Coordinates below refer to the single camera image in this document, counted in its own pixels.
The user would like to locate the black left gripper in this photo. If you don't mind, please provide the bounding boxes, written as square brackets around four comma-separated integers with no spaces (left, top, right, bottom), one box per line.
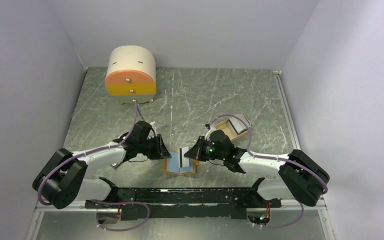
[138,133,171,160]

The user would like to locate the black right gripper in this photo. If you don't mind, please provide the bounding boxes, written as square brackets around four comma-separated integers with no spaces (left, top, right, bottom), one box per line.
[184,136,226,162]

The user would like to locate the orange blue card holder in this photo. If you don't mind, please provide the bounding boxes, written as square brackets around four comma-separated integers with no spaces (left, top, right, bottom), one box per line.
[163,151,197,176]

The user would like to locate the white card black stripe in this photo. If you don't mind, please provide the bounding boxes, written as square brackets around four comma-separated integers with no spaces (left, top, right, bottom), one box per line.
[178,146,195,168]

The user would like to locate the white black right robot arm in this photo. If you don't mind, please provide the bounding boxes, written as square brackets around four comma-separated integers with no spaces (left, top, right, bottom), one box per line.
[182,130,330,207]

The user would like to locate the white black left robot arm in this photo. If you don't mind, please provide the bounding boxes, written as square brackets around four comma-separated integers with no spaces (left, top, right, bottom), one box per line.
[32,120,171,209]

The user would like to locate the stack of grey cards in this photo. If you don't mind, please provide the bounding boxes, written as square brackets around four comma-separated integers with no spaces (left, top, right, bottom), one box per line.
[227,114,251,136]

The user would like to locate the beige oval tray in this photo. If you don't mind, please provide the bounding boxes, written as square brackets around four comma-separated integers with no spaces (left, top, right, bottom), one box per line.
[215,114,252,142]

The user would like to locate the beige orange drawer cabinet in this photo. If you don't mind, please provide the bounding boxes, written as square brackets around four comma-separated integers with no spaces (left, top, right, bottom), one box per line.
[104,45,157,104]

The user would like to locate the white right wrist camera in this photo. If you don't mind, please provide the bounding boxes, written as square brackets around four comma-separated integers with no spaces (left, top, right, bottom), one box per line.
[204,128,216,140]

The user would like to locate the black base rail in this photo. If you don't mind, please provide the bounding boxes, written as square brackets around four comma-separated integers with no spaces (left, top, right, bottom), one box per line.
[84,184,281,221]

